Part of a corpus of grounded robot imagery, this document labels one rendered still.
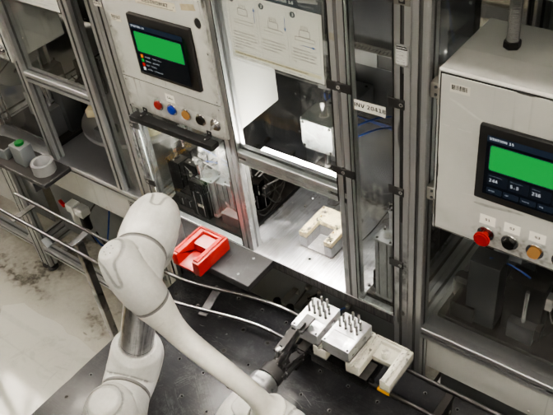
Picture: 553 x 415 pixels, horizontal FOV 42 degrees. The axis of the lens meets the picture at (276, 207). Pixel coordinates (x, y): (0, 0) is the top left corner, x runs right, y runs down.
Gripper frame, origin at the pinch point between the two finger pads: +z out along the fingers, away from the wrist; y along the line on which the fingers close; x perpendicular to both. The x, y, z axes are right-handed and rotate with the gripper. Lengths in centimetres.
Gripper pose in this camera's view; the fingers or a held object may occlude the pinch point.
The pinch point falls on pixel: (308, 331)
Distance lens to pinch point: 221.6
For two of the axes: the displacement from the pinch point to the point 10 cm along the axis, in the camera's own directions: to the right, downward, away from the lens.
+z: 6.0, -5.8, 5.5
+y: -1.3, -7.5, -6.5
